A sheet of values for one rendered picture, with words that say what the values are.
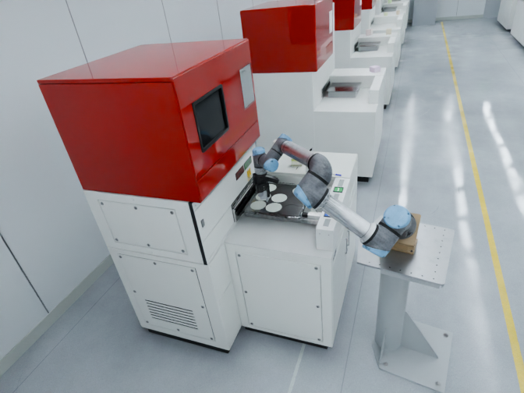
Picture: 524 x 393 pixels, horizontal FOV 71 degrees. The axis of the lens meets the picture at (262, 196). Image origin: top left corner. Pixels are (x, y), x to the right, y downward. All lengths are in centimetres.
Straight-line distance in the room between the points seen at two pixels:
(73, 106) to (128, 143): 30
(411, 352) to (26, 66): 312
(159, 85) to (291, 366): 183
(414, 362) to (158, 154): 193
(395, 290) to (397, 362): 54
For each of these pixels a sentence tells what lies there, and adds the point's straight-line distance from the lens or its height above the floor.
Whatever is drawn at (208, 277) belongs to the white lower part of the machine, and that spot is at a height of 73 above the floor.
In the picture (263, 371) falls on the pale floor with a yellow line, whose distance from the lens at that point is 255.
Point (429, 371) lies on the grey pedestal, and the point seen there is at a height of 1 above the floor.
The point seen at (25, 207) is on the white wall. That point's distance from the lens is 302.
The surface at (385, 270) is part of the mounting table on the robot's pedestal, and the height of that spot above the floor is 82.
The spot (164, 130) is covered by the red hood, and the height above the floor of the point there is 159.
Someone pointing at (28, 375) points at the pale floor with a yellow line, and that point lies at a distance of 316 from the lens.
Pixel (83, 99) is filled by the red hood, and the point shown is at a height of 173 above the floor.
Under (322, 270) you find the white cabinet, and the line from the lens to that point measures 204.
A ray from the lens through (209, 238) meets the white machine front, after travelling 198.
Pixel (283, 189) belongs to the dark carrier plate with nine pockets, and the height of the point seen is 90.
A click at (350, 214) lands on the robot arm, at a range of 175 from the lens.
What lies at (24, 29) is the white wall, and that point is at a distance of 308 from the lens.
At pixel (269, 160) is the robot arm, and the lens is 200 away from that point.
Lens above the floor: 213
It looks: 32 degrees down
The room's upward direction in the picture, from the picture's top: 7 degrees counter-clockwise
